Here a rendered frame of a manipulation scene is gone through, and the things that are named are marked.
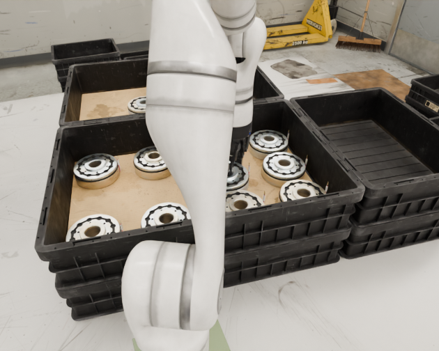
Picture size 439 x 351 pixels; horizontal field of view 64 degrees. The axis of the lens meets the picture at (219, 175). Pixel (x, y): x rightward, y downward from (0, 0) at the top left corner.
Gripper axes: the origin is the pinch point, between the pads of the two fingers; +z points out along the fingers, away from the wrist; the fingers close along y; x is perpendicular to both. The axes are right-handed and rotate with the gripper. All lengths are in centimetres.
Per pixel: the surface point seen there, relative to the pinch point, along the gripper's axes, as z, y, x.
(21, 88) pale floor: 86, 106, 270
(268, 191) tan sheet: 2.3, -0.7, -9.8
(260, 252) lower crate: 4.0, -16.3, -15.2
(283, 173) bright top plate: -0.6, 3.9, -11.4
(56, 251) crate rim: -7.5, -41.0, 10.2
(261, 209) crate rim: -7.8, -16.5, -14.4
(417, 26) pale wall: 50, 344, -20
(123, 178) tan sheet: 2.3, -13.9, 22.7
